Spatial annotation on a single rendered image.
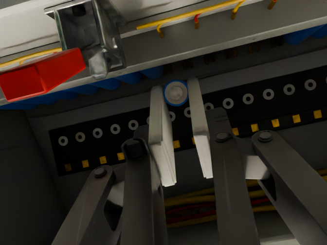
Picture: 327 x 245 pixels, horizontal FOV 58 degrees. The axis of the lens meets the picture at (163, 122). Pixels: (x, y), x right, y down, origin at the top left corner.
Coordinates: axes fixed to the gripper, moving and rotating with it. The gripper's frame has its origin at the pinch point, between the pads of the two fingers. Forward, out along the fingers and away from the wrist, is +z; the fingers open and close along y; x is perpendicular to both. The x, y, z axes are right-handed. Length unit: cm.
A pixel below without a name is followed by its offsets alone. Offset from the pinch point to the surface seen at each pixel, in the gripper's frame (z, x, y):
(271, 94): 11.8, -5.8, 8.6
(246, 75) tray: 12.7, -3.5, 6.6
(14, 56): 1.9, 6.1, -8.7
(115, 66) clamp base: -0.3, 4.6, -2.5
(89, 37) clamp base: 0.5, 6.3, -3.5
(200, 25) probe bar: 2.0, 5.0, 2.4
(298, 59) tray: 12.8, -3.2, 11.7
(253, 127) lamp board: 10.2, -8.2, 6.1
